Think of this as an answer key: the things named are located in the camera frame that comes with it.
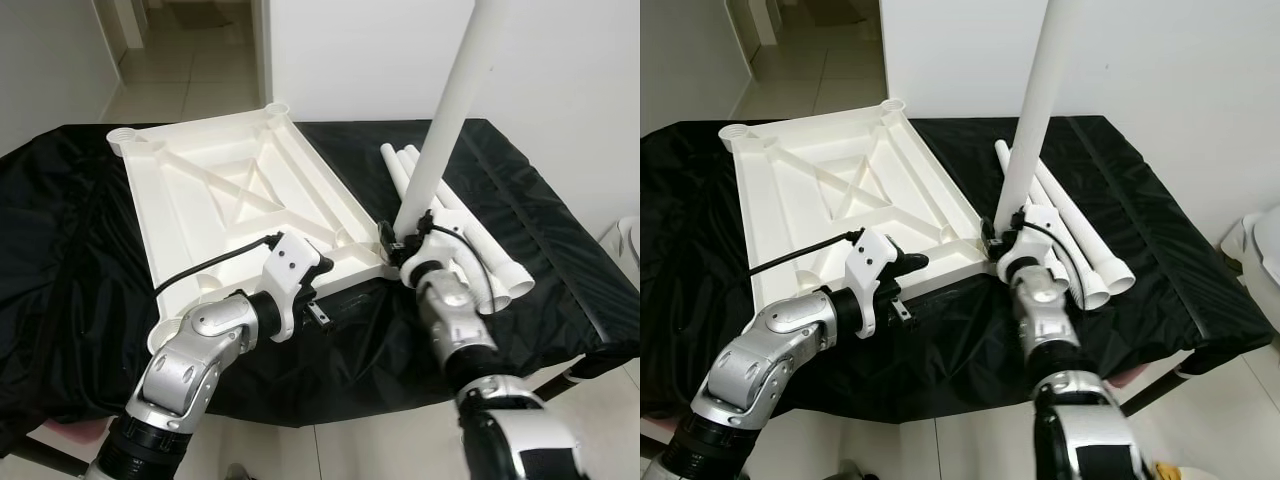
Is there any white plastic table top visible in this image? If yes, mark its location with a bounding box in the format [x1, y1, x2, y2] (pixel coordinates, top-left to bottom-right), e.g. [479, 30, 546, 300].
[106, 100, 399, 356]
[718, 97, 996, 316]

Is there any black tablecloth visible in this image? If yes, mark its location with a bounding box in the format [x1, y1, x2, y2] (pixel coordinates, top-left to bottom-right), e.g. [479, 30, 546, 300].
[0, 118, 641, 429]
[640, 113, 1280, 421]

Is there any black metal table leg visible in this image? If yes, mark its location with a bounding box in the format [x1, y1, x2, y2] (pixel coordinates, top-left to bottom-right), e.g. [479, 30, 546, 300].
[5, 435, 91, 476]
[1120, 360, 1236, 421]
[528, 352, 613, 399]

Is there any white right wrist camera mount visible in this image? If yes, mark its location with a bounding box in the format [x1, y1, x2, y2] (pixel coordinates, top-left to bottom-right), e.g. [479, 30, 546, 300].
[997, 203, 1063, 286]
[398, 208, 466, 286]

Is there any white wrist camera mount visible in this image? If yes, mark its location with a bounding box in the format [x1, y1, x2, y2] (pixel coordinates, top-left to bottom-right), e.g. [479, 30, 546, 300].
[845, 228, 906, 341]
[997, 203, 1063, 286]
[262, 232, 323, 343]
[398, 208, 466, 286]

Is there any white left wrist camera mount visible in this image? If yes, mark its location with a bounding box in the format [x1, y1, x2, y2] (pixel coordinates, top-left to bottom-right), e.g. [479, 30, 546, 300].
[845, 228, 906, 341]
[262, 232, 323, 343]

